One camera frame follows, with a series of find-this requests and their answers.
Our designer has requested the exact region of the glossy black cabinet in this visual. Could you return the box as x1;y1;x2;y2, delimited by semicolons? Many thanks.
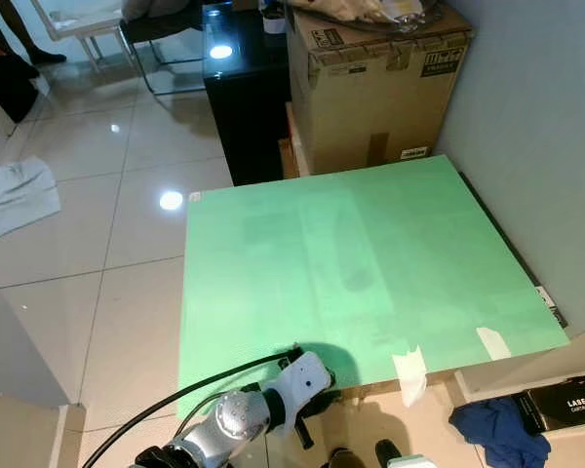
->
201;2;295;188

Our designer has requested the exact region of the black robot right foot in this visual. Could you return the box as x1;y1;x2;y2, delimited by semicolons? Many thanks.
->
373;439;407;468

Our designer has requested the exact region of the large cardboard box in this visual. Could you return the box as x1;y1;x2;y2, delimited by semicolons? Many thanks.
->
283;5;477;178

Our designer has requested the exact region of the white floor cloth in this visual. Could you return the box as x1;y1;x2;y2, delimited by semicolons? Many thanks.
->
0;156;62;246

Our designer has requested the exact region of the person in dark trousers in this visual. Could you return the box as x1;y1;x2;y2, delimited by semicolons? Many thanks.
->
0;0;69;67

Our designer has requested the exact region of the white container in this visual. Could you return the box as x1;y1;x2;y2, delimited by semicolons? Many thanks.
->
258;0;289;36

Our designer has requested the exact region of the black toner cartridge box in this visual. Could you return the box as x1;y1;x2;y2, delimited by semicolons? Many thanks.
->
513;383;585;437

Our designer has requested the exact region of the green table mat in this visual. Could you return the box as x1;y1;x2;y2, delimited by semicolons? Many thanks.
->
177;154;572;422

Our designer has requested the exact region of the black metal frame chair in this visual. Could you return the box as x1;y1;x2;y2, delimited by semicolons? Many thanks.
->
120;0;211;97

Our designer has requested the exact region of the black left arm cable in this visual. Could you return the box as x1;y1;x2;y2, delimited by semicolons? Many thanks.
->
81;346;301;468

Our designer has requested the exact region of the clear plastic bag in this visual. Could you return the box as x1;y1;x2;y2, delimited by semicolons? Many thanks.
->
291;0;445;30

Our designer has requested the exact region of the brown wooden board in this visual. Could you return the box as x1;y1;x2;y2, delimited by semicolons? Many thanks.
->
278;102;301;181

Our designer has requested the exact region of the white tape strip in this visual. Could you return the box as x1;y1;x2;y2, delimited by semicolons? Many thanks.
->
391;345;430;410
475;327;514;361

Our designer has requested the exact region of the black robot left foot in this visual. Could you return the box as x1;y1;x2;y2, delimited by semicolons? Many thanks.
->
325;447;364;468

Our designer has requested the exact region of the white chair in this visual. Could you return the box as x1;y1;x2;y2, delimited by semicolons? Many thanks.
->
31;0;130;69

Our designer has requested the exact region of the black robot foot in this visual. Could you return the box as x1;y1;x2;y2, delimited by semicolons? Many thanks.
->
325;447;364;468
373;439;407;468

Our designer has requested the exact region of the black bag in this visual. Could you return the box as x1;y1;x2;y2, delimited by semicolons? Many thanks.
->
0;57;42;124

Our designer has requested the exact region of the blue cloth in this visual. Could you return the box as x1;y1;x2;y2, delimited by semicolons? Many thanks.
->
448;398;553;468

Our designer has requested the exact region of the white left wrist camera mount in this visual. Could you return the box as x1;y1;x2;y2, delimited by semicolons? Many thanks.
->
268;351;335;432

